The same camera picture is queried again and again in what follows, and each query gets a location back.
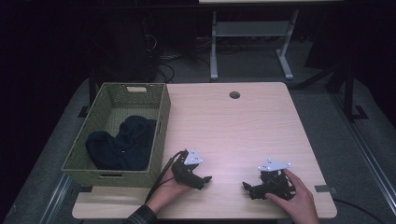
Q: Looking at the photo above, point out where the grey tape piece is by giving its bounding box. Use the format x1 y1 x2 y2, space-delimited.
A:
314 184 338 194

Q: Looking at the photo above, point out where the person's right hand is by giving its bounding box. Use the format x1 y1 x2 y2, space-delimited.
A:
264 169 321 224

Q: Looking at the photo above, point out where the person's left hand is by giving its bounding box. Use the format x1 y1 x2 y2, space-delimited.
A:
145 167 192 215

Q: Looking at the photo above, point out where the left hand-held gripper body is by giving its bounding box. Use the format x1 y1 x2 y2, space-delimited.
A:
170 147 205 191

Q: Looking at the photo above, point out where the white metal stand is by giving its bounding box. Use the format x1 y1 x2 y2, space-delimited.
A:
209 8 300 82

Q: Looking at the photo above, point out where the black floor cable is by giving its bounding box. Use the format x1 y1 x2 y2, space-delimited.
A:
333 198 389 224

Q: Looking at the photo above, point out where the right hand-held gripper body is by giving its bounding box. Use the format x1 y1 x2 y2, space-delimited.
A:
255 157 297 202

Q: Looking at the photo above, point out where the bundle of floor cables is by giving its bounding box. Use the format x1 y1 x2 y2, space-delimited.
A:
141 17 213 84

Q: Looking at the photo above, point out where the black metal stand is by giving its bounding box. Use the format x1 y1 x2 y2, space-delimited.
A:
292 60 369 123
77 69 98 119

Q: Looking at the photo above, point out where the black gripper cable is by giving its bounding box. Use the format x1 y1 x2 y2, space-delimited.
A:
144 149 189 203

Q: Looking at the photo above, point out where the green woven basket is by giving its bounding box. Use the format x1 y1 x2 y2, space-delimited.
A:
61 81 172 189

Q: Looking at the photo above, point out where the dark navy cloth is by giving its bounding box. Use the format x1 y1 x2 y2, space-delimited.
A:
85 115 158 172

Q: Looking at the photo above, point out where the metal floor rail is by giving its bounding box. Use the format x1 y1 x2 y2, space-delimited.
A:
38 173 74 224
330 91 396 216

